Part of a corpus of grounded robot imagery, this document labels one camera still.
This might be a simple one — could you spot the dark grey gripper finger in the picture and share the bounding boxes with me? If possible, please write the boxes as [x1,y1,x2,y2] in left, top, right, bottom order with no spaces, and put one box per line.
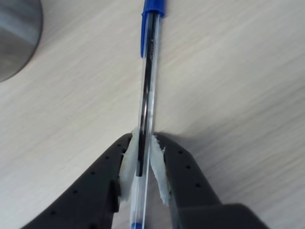
[150,132,223,229]
[21,127,141,229]

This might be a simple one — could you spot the blue capped ballpoint pen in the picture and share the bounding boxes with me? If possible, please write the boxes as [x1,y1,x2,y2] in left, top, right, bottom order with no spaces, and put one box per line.
[130,0,167,229]

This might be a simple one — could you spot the silver metal cup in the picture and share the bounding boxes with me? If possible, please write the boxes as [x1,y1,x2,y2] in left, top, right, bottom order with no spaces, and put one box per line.
[0,0,44,83]

